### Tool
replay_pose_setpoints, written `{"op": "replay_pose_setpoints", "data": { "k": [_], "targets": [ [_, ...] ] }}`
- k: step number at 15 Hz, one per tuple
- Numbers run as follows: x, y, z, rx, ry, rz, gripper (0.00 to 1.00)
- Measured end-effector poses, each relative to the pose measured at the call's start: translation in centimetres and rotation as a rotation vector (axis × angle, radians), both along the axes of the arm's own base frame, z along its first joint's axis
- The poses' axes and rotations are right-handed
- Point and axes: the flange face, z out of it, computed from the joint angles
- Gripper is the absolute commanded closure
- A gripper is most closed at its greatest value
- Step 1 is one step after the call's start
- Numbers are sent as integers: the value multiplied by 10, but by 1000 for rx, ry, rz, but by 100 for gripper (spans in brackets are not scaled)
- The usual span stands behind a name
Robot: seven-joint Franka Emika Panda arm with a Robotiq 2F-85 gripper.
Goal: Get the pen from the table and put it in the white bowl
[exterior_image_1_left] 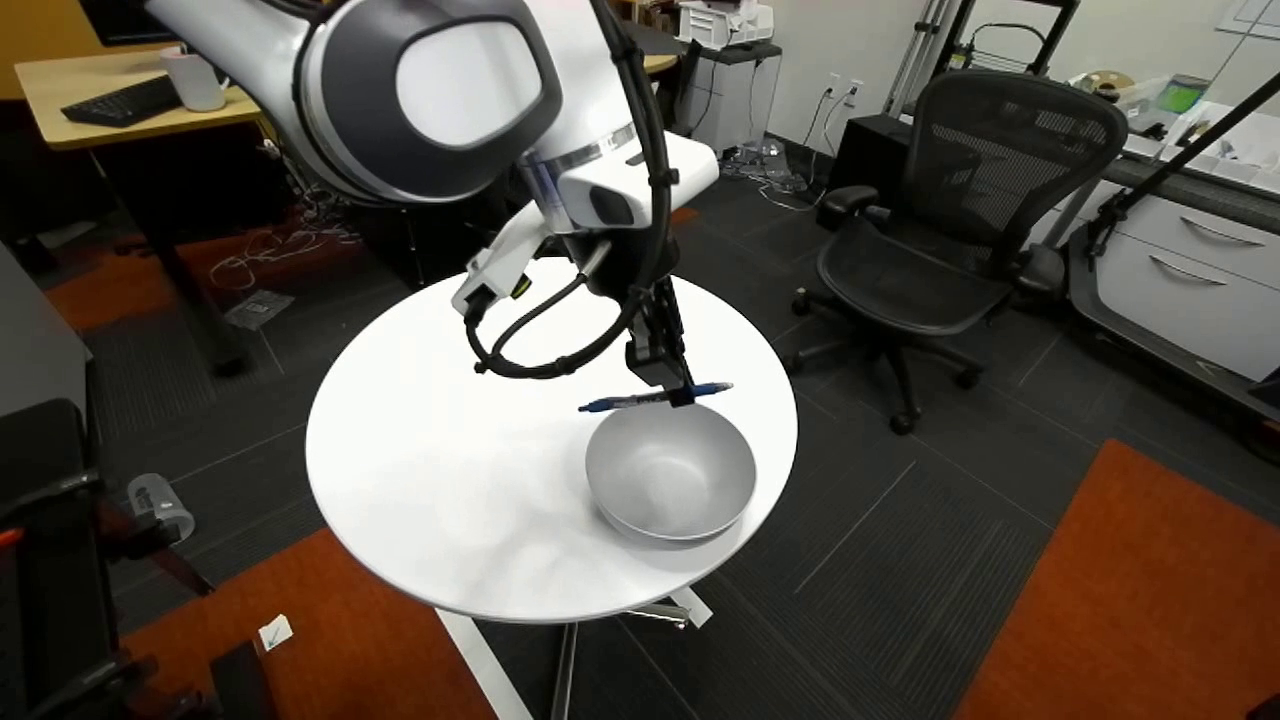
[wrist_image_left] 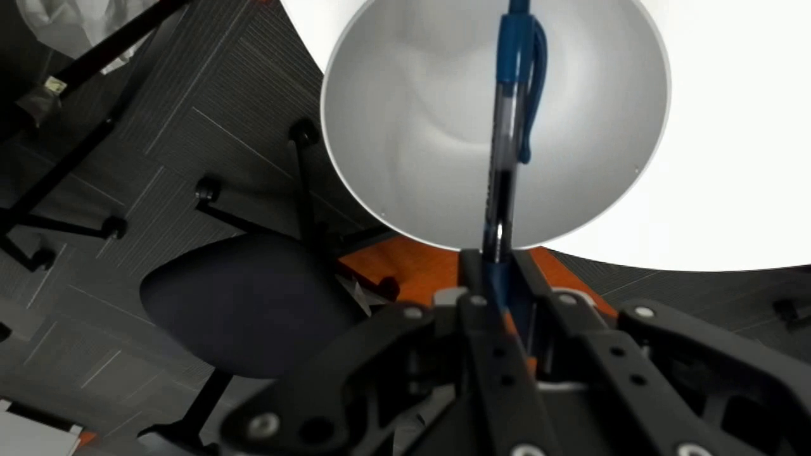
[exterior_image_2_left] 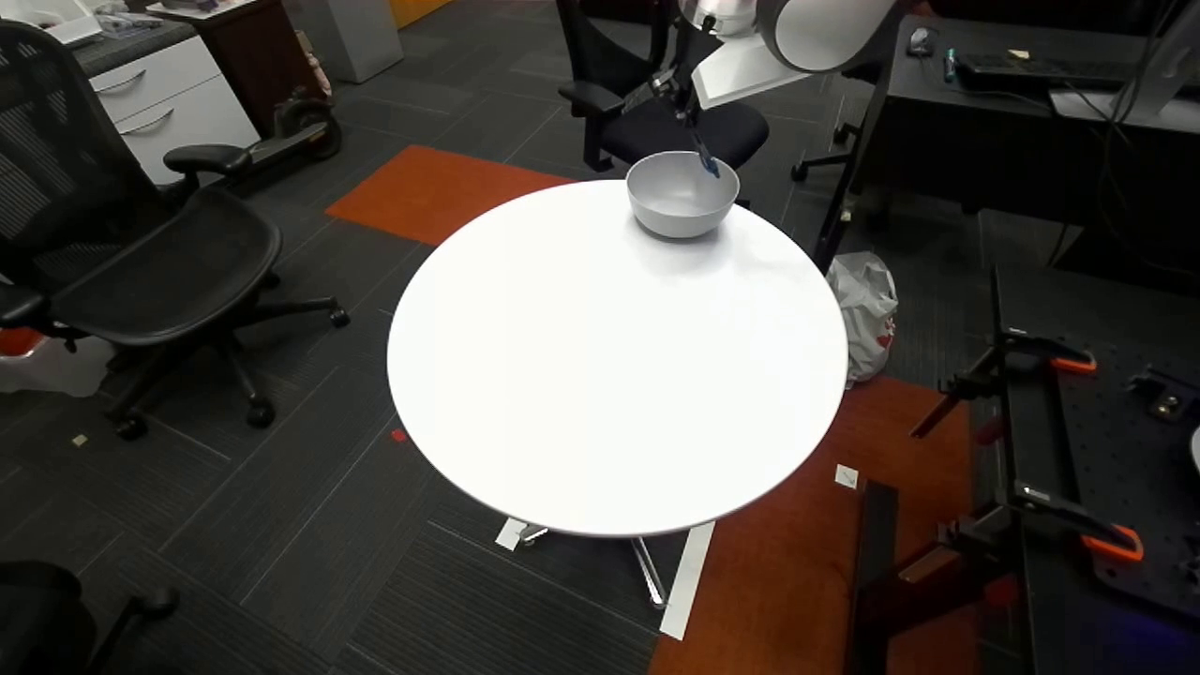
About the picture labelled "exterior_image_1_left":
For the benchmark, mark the grey cylinder knob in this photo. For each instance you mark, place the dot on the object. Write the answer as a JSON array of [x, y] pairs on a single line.
[[163, 506]]

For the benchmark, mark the white table base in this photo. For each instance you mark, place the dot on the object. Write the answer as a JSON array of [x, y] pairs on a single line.
[[514, 662]]

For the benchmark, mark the black box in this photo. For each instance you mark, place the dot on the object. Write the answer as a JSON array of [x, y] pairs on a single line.
[[873, 154]]

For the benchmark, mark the blue pen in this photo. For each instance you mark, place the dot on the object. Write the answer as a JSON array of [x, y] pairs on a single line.
[[622, 401]]

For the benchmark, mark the black mesh office chair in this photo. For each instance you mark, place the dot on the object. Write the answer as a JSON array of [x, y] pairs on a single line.
[[955, 226]]

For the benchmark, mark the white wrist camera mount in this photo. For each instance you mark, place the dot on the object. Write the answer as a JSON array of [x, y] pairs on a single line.
[[502, 265]]

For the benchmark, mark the white drawer cabinet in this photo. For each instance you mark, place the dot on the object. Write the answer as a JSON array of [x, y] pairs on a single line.
[[1181, 265]]

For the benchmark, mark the black keyboard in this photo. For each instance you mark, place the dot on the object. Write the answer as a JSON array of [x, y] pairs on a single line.
[[125, 102]]

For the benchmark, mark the white plastic container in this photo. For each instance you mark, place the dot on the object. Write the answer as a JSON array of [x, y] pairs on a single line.
[[199, 82]]

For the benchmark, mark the small white floor tag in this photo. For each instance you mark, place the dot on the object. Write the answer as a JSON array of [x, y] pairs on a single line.
[[275, 634]]

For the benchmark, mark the wooden desk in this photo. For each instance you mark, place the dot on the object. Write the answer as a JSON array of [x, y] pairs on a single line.
[[125, 102]]

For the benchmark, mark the black tripod pole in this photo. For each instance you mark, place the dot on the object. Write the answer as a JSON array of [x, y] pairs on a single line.
[[1181, 154]]

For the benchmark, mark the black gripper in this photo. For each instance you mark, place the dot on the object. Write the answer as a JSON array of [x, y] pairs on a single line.
[[655, 315]]

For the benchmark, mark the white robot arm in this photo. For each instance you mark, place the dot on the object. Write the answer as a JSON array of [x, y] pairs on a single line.
[[426, 94]]

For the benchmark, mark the black side cabinet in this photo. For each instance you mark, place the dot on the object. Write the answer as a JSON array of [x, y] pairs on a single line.
[[43, 506]]

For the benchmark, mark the white bowl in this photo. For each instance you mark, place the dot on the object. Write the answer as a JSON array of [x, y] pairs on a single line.
[[668, 474]]

